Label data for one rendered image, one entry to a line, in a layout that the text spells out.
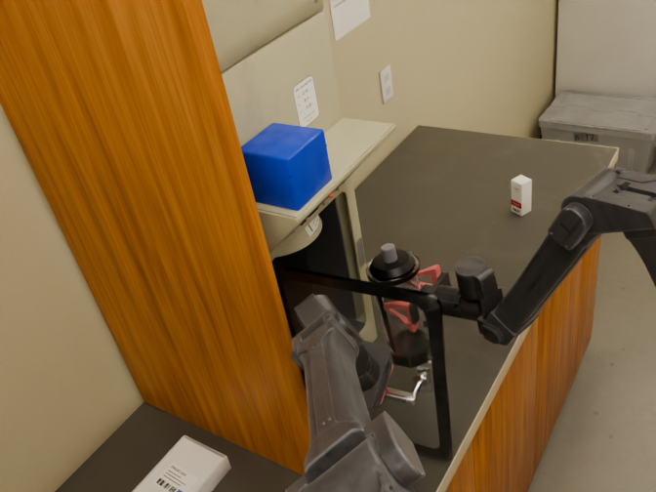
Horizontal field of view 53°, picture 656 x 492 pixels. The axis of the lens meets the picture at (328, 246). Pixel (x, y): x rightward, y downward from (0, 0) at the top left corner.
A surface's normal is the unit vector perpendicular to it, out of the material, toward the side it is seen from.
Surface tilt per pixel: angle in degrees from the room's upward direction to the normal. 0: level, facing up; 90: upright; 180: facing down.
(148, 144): 90
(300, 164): 90
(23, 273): 90
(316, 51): 90
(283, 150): 0
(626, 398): 0
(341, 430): 36
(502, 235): 0
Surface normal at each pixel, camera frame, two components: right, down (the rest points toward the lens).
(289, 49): 0.83, 0.20
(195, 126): -0.53, 0.56
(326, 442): -0.63, -0.75
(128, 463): -0.16, -0.80
